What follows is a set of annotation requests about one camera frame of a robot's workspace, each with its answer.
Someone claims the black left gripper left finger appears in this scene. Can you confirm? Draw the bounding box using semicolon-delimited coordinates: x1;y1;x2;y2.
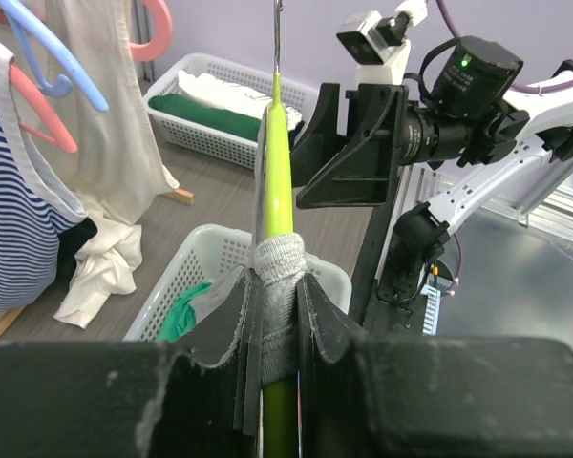
0;274;264;457

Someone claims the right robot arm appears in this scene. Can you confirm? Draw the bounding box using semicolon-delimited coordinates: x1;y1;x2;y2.
291;36;573;310

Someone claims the green tank top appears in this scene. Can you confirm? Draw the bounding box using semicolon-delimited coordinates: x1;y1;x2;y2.
157;281;212;342

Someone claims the lime green hanger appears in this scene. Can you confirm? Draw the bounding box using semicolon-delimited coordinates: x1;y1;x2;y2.
263;1;299;457

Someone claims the white basket with folded clothes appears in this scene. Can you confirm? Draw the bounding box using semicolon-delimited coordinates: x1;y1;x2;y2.
141;52;321;171

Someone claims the light blue hanger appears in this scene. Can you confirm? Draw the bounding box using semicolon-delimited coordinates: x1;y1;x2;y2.
0;0;109;113

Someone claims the black tank top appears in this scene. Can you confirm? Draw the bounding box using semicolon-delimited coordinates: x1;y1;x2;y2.
53;218;98;284

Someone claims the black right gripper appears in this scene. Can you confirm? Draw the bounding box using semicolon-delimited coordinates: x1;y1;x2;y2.
290;83;409;209

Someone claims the pink hanger with striped top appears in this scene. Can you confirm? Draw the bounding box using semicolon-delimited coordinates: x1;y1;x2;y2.
9;63;78;155

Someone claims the white slotted cable duct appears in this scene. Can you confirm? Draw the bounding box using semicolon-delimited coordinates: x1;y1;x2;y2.
422;285;441;336

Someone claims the white plastic laundry basket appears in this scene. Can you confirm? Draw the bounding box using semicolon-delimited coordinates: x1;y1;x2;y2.
124;224;352;342

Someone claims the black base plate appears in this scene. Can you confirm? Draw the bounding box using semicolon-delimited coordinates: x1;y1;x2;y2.
346;166;440;338

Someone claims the folded dark green garment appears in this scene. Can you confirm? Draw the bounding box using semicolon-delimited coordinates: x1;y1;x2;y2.
148;94;262;141

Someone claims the white tank top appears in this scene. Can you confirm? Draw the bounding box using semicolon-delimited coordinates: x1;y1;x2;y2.
42;1;179;328

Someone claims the blue striped tank top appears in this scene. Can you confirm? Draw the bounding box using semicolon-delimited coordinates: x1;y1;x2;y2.
0;43;87;312

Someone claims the folded white printed garment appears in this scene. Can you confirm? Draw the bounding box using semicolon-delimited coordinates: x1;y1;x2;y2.
177;70;303;130

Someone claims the wooden clothes rack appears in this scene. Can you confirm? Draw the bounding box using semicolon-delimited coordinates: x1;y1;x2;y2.
0;188;195;337

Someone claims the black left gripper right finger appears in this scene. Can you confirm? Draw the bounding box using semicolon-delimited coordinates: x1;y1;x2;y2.
297;275;573;457

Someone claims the pink hanger with white top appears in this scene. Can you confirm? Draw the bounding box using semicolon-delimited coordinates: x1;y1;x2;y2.
130;0;174;62

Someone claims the grey tank top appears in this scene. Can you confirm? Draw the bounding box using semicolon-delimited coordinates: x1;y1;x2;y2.
247;106;308;386

